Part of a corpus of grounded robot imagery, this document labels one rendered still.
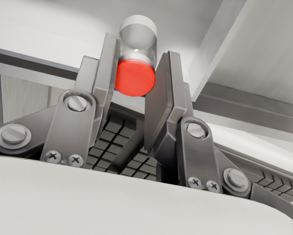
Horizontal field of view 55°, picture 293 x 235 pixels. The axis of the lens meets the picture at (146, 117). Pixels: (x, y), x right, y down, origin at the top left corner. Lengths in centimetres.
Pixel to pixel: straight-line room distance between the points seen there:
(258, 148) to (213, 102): 23
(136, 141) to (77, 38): 21
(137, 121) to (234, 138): 15
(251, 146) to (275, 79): 20
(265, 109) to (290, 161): 26
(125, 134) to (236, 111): 17
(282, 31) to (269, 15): 2
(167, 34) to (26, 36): 10
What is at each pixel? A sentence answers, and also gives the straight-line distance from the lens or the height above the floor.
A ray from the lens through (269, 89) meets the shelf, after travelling 27.
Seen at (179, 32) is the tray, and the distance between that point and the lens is 22.
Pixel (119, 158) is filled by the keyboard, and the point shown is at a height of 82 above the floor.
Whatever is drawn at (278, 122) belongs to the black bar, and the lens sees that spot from 27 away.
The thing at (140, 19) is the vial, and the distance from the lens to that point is 16.
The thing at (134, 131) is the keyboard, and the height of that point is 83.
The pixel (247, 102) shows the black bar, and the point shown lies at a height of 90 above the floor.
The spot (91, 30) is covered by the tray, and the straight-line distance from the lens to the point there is 22.
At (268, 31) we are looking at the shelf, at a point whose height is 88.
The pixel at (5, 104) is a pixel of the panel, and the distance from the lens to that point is 74.
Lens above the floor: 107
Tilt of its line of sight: 45 degrees down
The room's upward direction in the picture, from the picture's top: 179 degrees counter-clockwise
